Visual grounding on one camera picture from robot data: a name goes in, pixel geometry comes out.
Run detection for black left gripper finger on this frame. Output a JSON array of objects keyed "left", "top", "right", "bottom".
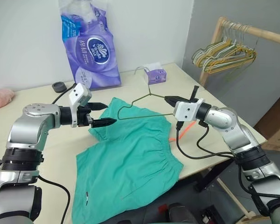
[
  {"left": 91, "top": 118, "right": 118, "bottom": 129},
  {"left": 87, "top": 101, "right": 109, "bottom": 112}
]

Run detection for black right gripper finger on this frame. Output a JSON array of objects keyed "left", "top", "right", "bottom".
[
  {"left": 164, "top": 95, "right": 190, "bottom": 108},
  {"left": 190, "top": 85, "right": 199, "bottom": 103}
]

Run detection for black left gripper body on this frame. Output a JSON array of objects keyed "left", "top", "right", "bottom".
[{"left": 77, "top": 105, "right": 94, "bottom": 127}]

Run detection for olive wire hanger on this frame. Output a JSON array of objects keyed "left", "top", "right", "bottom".
[{"left": 117, "top": 66, "right": 178, "bottom": 121}]

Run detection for green shorts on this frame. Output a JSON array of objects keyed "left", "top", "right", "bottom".
[{"left": 70, "top": 97, "right": 185, "bottom": 224}]

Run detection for small purple tissue box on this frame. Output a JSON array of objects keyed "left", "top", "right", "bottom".
[{"left": 143, "top": 62, "right": 167, "bottom": 85}]

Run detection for black round cap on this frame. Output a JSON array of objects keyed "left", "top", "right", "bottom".
[{"left": 51, "top": 81, "right": 67, "bottom": 94}]

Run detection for hangers on wooden rack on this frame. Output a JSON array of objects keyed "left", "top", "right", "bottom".
[{"left": 201, "top": 24, "right": 258, "bottom": 75}]

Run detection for large purple tissue pack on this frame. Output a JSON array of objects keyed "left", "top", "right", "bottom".
[{"left": 58, "top": 0, "right": 122, "bottom": 92}]

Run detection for black table leg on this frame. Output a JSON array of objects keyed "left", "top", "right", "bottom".
[{"left": 195, "top": 158, "right": 234, "bottom": 193}]

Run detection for pink cloth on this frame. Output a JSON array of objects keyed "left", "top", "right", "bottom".
[{"left": 0, "top": 88, "right": 16, "bottom": 111}]

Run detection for brown cardboard box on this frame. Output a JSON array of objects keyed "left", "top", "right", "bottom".
[{"left": 253, "top": 95, "right": 280, "bottom": 154}]

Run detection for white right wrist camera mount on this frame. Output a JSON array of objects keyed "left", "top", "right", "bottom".
[{"left": 173, "top": 98, "right": 205, "bottom": 122}]

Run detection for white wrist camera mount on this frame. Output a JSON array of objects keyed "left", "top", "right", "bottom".
[
  {"left": 68, "top": 83, "right": 93, "bottom": 128},
  {"left": 173, "top": 98, "right": 205, "bottom": 122}
]

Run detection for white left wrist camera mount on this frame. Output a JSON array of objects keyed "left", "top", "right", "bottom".
[{"left": 68, "top": 83, "right": 93, "bottom": 128}]

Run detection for orange drawstring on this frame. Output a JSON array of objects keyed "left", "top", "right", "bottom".
[{"left": 168, "top": 119, "right": 197, "bottom": 142}]

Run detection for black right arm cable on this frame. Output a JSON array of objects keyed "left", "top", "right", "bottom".
[{"left": 175, "top": 120, "right": 237, "bottom": 161}]

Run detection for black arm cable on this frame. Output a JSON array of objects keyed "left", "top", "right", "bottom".
[
  {"left": 38, "top": 83, "right": 77, "bottom": 224},
  {"left": 175, "top": 120, "right": 237, "bottom": 161}
]

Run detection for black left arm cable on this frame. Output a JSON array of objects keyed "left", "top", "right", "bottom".
[{"left": 38, "top": 83, "right": 77, "bottom": 224}]

